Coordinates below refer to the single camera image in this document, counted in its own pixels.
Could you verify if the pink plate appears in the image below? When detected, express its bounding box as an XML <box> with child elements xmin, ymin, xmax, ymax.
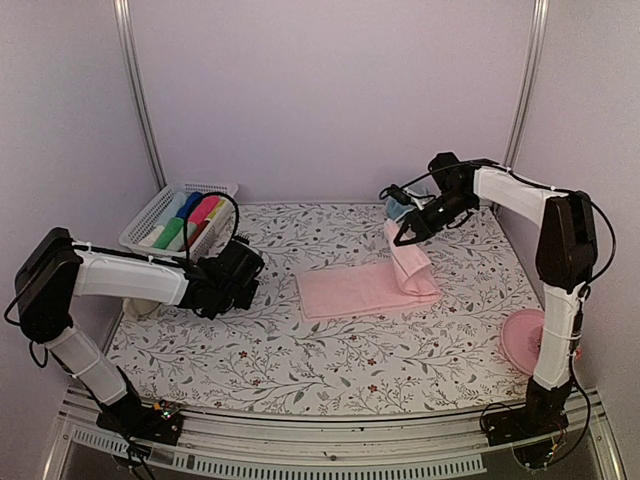
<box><xmin>500</xmin><ymin>309</ymin><xmax>544</xmax><ymax>376</ymax></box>

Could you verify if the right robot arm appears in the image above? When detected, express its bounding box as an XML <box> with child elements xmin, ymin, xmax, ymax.
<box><xmin>380</xmin><ymin>152</ymin><xmax>598</xmax><ymax>436</ymax></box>

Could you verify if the light blue rolled towel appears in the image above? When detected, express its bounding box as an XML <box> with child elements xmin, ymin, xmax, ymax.
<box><xmin>155</xmin><ymin>192</ymin><xmax>187</xmax><ymax>226</ymax></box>

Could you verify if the grey green rolled towel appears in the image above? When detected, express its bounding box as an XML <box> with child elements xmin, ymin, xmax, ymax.
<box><xmin>167</xmin><ymin>222</ymin><xmax>197</xmax><ymax>251</ymax></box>

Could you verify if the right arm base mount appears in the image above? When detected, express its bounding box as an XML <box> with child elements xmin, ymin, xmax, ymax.
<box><xmin>479</xmin><ymin>402</ymin><xmax>569</xmax><ymax>446</ymax></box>

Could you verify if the pink towel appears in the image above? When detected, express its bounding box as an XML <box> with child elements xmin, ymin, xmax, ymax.
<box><xmin>188</xmin><ymin>195</ymin><xmax>220</xmax><ymax>225</ymax></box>
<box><xmin>295</xmin><ymin>219</ymin><xmax>441</xmax><ymax>320</ymax></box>

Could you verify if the left black cable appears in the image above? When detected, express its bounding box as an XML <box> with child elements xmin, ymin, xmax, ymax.
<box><xmin>182</xmin><ymin>189</ymin><xmax>241</xmax><ymax>264</ymax></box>

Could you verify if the yellow rolled towel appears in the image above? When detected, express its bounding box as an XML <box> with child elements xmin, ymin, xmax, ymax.
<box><xmin>205</xmin><ymin>199</ymin><xmax>227</xmax><ymax>221</ymax></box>

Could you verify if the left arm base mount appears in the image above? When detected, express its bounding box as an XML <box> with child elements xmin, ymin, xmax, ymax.
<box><xmin>96</xmin><ymin>394</ymin><xmax>184</xmax><ymax>446</ymax></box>

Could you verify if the cream mug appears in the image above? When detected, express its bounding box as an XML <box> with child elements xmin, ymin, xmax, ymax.
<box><xmin>122</xmin><ymin>298</ymin><xmax>160</xmax><ymax>318</ymax></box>

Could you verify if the white plastic basket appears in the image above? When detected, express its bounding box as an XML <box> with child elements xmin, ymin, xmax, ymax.
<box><xmin>119</xmin><ymin>182</ymin><xmax>239</xmax><ymax>259</ymax></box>

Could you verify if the dark blue rolled towel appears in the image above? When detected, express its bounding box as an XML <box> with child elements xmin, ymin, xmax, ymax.
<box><xmin>175</xmin><ymin>192</ymin><xmax>203</xmax><ymax>221</ymax></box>

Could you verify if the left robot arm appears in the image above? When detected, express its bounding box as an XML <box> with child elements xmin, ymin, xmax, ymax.
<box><xmin>6</xmin><ymin>227</ymin><xmax>264</xmax><ymax>434</ymax></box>

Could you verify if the floral tablecloth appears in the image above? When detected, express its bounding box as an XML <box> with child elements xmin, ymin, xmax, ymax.
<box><xmin>108</xmin><ymin>204</ymin><xmax>538</xmax><ymax>416</ymax></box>

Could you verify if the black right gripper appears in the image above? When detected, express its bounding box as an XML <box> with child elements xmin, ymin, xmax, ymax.
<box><xmin>397</xmin><ymin>189</ymin><xmax>478</xmax><ymax>245</ymax></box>

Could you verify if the pink rolled towel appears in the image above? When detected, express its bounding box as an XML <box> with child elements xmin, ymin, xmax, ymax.
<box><xmin>188</xmin><ymin>195</ymin><xmax>220</xmax><ymax>225</ymax></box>

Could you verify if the front aluminium rail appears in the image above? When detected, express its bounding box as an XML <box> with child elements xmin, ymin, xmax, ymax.
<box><xmin>45</xmin><ymin>388</ymin><xmax>628</xmax><ymax>479</ymax></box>

